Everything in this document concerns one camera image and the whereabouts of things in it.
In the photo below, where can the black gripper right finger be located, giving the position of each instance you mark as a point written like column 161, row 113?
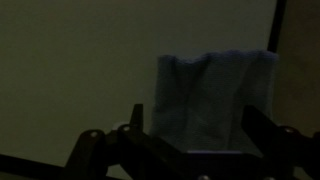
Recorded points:
column 276, row 143

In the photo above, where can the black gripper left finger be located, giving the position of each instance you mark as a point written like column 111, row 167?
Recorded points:
column 123, row 150

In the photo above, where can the blue cloth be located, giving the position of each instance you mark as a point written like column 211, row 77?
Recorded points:
column 213, row 100

